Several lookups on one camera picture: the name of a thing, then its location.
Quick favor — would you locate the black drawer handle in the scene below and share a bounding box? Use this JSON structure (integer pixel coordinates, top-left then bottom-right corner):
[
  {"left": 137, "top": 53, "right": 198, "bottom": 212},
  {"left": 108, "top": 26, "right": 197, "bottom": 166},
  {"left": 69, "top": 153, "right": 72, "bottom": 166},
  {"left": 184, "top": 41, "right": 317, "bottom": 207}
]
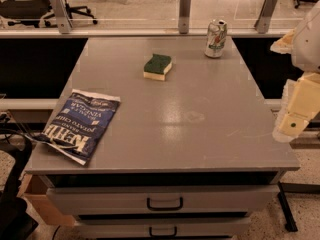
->
[
  {"left": 148, "top": 226, "right": 178, "bottom": 238},
  {"left": 146, "top": 197, "right": 184, "bottom": 212}
]

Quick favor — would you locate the blue kettle chip bag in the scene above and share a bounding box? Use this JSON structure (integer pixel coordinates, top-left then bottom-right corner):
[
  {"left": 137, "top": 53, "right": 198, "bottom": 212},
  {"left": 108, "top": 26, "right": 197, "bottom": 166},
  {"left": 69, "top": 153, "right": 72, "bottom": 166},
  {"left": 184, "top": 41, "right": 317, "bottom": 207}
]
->
[{"left": 36, "top": 89, "right": 121, "bottom": 165}]

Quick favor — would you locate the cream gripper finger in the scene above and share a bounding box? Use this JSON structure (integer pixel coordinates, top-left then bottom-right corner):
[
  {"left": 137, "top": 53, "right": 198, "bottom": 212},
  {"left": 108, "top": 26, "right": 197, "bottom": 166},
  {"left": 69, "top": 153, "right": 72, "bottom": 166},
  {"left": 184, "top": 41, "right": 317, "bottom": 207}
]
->
[
  {"left": 270, "top": 29, "right": 295, "bottom": 54},
  {"left": 272, "top": 72, "right": 320, "bottom": 143}
]

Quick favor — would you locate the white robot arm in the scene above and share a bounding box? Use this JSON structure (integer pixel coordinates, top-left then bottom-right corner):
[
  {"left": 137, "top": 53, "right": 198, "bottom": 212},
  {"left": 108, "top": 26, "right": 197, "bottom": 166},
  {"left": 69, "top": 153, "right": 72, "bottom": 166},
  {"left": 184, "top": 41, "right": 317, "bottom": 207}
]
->
[{"left": 270, "top": 2, "right": 320, "bottom": 142}]

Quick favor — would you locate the upper grey drawer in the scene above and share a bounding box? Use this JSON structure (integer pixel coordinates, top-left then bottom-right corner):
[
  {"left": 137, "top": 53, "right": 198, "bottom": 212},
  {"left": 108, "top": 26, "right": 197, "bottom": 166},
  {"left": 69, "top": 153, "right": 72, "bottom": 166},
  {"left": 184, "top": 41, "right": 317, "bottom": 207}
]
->
[{"left": 47, "top": 185, "right": 278, "bottom": 216}]

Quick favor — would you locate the middle metal bracket post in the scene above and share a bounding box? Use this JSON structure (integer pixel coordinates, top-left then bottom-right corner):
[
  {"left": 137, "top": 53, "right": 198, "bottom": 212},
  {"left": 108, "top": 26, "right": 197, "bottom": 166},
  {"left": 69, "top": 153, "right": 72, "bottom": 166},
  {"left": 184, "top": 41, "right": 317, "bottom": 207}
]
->
[{"left": 178, "top": 0, "right": 191, "bottom": 34}]

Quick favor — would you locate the black office chair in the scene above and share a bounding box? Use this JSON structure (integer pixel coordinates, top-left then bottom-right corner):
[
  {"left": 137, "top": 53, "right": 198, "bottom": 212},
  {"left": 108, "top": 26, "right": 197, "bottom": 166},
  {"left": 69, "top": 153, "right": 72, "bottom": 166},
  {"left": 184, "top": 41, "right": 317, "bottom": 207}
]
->
[{"left": 0, "top": 0, "right": 98, "bottom": 28}]

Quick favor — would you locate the green yellow sponge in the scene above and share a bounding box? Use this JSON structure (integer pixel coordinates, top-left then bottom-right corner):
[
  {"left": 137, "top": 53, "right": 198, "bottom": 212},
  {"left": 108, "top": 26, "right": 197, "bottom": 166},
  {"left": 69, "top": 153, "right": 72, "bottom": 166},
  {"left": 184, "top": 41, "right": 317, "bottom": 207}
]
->
[{"left": 143, "top": 54, "right": 172, "bottom": 81}]

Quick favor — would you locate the cardboard box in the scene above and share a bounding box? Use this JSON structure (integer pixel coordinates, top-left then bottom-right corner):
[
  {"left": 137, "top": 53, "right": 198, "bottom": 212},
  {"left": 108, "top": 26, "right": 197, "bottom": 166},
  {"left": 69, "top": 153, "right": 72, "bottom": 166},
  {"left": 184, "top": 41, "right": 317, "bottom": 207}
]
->
[{"left": 18, "top": 174, "right": 75, "bottom": 227}]

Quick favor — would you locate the black lower drawer handle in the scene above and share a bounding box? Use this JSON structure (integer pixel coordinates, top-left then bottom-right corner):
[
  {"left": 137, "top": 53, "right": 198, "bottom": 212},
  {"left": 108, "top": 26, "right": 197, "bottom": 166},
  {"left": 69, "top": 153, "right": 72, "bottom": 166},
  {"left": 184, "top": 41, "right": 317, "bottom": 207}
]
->
[{"left": 148, "top": 226, "right": 178, "bottom": 238}]

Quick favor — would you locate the left metal bracket post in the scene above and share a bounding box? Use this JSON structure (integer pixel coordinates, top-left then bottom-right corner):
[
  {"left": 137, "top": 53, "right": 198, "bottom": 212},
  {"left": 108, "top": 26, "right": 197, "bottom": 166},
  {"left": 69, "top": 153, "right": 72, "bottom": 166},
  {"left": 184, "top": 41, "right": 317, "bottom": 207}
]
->
[{"left": 49, "top": 0, "right": 72, "bottom": 34}]

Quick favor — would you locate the black upper drawer handle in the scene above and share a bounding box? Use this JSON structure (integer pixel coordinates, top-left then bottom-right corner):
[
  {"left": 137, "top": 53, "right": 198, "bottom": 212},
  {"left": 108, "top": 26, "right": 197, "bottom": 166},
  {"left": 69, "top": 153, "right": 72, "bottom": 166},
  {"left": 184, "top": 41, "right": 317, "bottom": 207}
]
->
[{"left": 146, "top": 197, "right": 184, "bottom": 212}]

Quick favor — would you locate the grey drawer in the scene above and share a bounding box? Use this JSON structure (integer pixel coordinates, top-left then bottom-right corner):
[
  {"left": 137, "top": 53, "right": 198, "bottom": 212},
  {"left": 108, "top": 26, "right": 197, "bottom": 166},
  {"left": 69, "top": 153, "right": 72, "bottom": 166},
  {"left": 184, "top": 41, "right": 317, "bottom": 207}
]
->
[
  {"left": 75, "top": 217, "right": 251, "bottom": 239},
  {"left": 47, "top": 185, "right": 278, "bottom": 216}
]

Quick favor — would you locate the metal bracket post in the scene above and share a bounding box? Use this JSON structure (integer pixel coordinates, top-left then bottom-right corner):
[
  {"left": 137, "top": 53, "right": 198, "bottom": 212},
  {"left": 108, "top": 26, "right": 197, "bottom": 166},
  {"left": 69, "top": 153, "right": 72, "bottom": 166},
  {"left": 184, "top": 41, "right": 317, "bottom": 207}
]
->
[
  {"left": 49, "top": 0, "right": 72, "bottom": 34},
  {"left": 254, "top": 0, "right": 278, "bottom": 34},
  {"left": 178, "top": 0, "right": 191, "bottom": 34}
]

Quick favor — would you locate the right metal bracket post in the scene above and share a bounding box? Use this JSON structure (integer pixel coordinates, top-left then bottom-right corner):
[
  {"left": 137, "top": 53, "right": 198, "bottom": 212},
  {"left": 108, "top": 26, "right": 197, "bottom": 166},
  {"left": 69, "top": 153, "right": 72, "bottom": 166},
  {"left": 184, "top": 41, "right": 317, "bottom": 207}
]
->
[{"left": 254, "top": 0, "right": 278, "bottom": 34}]

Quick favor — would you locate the black chair at left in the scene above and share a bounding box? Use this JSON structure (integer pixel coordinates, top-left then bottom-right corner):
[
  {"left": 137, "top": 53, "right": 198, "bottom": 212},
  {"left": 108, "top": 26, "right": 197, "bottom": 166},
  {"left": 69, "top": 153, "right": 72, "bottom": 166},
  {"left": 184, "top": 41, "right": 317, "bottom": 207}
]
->
[{"left": 0, "top": 134, "right": 38, "bottom": 240}]

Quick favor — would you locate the black table leg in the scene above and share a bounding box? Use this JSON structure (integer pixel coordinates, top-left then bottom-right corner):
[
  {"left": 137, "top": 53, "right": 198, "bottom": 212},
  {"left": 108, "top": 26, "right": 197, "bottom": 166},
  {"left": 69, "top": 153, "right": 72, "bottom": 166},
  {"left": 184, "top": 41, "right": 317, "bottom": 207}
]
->
[{"left": 277, "top": 183, "right": 298, "bottom": 232}]

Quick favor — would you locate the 7up soda can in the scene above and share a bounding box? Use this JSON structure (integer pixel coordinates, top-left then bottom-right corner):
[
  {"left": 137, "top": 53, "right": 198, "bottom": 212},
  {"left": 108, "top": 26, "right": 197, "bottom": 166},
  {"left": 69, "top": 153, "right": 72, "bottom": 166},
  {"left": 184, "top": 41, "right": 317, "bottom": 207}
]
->
[{"left": 205, "top": 19, "right": 227, "bottom": 58}]

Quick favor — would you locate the lower grey drawer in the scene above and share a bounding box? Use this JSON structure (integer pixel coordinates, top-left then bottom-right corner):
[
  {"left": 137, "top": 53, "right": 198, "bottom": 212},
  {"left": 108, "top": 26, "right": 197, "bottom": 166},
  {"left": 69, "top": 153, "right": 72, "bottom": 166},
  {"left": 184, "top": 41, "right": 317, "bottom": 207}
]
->
[{"left": 75, "top": 217, "right": 251, "bottom": 239}]

